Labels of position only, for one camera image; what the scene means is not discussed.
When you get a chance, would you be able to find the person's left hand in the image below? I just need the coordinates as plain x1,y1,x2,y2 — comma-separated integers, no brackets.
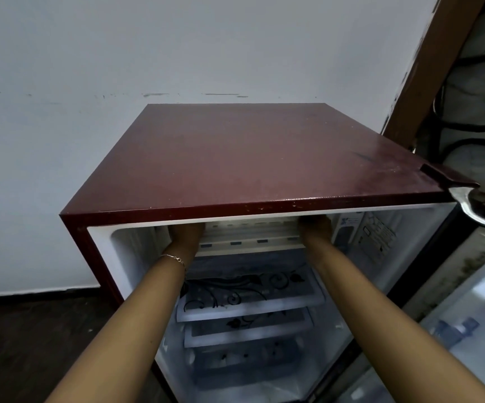
168,222,205,266

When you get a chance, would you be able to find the person's right hand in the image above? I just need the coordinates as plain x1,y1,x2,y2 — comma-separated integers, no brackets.
298,215,334,250

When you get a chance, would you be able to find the white chiller tray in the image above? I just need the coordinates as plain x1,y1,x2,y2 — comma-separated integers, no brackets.
194,219,307,257

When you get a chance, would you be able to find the person's right forearm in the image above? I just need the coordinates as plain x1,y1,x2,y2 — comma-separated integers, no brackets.
304,238,485,403

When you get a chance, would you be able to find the person's left forearm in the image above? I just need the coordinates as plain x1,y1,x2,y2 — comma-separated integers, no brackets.
44,244,191,403

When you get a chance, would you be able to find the blue and white sticker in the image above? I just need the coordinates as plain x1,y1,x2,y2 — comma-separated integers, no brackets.
332,213,363,253

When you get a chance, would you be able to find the white printed info sticker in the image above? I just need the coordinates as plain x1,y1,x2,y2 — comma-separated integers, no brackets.
357,214,397,263

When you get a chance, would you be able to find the large floral glass fridge shelf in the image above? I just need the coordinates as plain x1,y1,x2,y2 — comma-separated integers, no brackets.
176,268,325,323

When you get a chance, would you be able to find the maroon refrigerator body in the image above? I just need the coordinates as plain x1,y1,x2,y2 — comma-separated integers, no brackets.
59,103,480,403

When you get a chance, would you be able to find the medium floral glass fridge shelf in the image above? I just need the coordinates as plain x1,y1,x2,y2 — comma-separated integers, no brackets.
183,307,315,348

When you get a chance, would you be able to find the small floral glass fridge shelf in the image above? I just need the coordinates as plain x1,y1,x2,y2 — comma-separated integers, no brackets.
185,339,307,375

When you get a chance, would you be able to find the maroon hinge cover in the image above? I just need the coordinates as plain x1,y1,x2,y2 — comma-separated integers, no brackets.
420,163,481,189

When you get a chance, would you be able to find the silver metal door hinge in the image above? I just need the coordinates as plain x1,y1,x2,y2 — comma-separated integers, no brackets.
447,186,485,228

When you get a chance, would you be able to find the open refrigerator door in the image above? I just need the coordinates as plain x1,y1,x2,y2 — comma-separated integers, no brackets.
335,192,485,403

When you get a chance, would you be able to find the clear plastic bottle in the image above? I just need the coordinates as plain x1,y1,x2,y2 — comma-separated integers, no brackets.
430,317,481,345

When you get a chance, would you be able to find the thin gold bracelet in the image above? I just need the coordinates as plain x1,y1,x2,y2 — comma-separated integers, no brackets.
159,254,187,272

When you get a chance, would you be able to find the black cable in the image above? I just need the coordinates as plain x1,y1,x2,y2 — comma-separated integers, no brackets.
432,49,485,161

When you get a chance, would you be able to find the brown wooden door frame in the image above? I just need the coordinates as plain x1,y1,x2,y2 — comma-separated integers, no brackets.
380,0,485,141

